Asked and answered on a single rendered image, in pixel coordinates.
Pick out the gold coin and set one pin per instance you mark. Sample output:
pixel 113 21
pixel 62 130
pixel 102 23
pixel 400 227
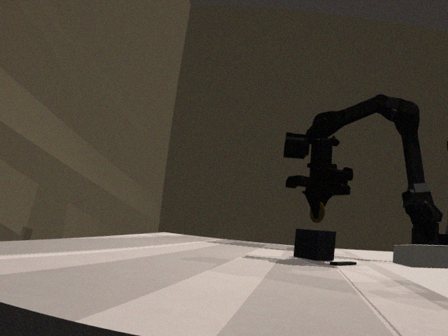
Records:
pixel 321 214

